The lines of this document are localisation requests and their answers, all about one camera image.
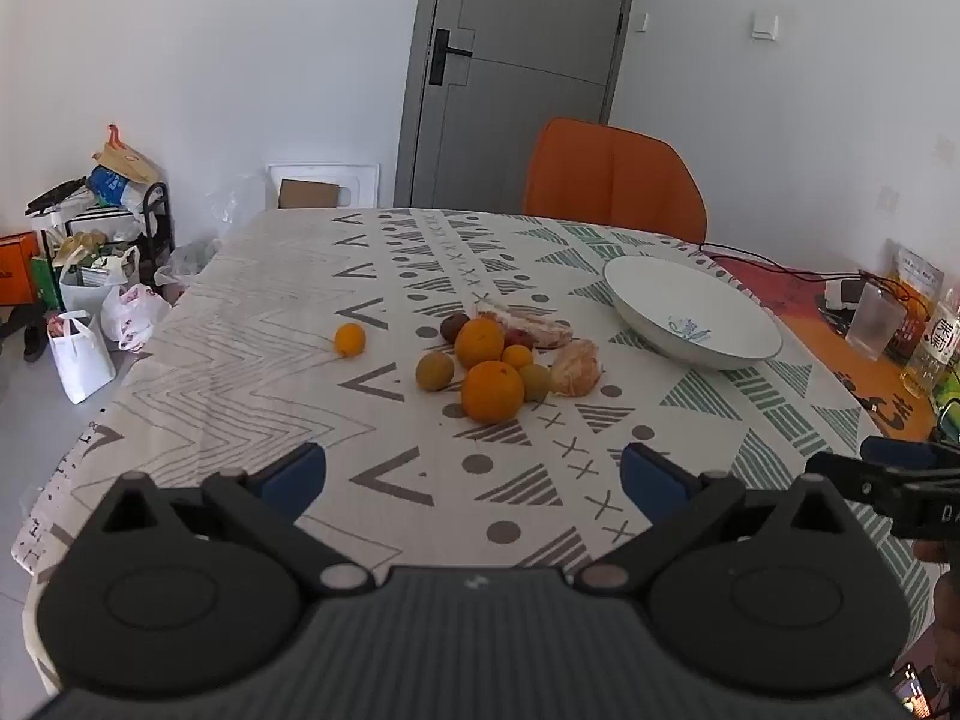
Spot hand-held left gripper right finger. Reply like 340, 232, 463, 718
574, 441, 882, 595

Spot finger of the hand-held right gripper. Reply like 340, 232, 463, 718
860, 434, 960, 470
803, 451, 913, 524

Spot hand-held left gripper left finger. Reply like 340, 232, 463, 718
71, 441, 374, 595

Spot white ceramic bowl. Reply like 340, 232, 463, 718
602, 255, 785, 371

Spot large orange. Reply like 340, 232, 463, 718
454, 317, 506, 368
460, 361, 525, 425

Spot person's right hand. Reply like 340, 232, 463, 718
911, 538, 960, 695

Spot yellow drink bottle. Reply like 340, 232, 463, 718
900, 289, 960, 398

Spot patterned white tablecloth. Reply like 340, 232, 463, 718
13, 206, 938, 695

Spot clear plastic cup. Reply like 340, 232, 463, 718
847, 283, 908, 361

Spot orange printed table mat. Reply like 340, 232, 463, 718
705, 244, 947, 442

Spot white charger block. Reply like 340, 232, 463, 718
817, 277, 871, 310

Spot printed snack bag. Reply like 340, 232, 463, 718
889, 240, 946, 357

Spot smartphone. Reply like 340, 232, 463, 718
889, 664, 943, 718

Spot red-print white plastic bag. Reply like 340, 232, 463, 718
101, 283, 172, 352

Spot clear plastic wrap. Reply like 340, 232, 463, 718
154, 174, 269, 292

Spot plain white plastic bag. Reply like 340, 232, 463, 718
49, 311, 117, 404

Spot brown cardboard box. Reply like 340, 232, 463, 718
279, 178, 353, 209

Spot black shelf rack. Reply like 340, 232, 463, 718
41, 180, 175, 293

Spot white tote bag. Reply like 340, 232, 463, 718
58, 246, 141, 314

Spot black shoes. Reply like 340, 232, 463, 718
0, 304, 51, 362

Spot cardboard box in foam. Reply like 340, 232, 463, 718
266, 160, 381, 211

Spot orange chair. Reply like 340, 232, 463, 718
521, 118, 708, 242

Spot green box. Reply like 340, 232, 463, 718
30, 255, 65, 310

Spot blue and white bag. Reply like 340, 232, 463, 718
88, 165, 145, 209

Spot orange box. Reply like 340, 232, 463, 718
0, 232, 40, 305

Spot brown paper bag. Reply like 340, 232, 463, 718
92, 124, 162, 185

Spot black folded umbrella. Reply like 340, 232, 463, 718
26, 178, 91, 215

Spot grey door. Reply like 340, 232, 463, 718
394, 0, 642, 209

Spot black cable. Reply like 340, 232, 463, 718
694, 242, 938, 316

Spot black door handle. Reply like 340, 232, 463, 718
426, 28, 473, 85

